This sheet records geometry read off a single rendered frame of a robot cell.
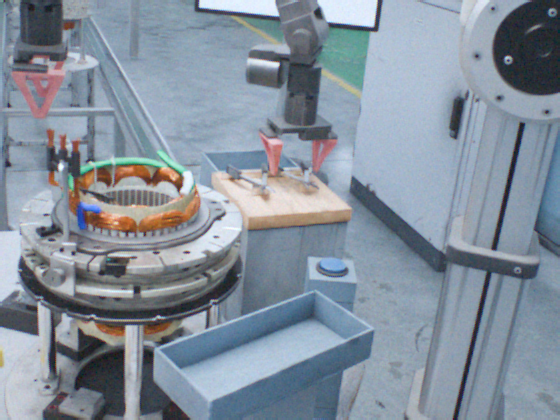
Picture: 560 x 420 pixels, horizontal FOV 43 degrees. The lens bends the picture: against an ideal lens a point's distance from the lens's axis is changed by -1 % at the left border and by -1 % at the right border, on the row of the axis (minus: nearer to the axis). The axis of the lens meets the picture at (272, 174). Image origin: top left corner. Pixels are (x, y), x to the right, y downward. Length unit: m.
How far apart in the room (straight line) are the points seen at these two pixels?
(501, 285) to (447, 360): 0.13
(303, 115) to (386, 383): 1.57
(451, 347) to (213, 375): 0.31
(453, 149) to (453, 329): 2.33
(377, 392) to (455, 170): 1.13
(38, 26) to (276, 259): 0.53
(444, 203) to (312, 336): 2.41
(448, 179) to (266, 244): 2.15
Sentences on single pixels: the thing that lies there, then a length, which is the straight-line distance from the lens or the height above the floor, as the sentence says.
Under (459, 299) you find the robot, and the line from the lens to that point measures 0.91.
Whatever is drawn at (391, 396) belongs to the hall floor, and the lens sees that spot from 2.57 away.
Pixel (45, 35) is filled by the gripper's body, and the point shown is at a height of 1.35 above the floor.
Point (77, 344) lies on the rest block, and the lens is 1.24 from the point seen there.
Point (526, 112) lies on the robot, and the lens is 0.77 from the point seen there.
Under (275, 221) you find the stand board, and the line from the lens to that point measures 1.16.
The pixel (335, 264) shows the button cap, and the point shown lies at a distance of 1.07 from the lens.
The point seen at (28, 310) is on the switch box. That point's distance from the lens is 1.35.
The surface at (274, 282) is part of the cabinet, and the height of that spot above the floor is 0.93.
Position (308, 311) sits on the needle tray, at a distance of 0.96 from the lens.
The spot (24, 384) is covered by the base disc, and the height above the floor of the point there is 0.80.
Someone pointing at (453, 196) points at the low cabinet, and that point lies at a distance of 3.29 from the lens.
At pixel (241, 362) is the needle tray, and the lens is 0.87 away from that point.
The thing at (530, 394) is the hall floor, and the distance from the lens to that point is 2.77.
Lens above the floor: 1.54
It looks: 21 degrees down
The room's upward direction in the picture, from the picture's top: 6 degrees clockwise
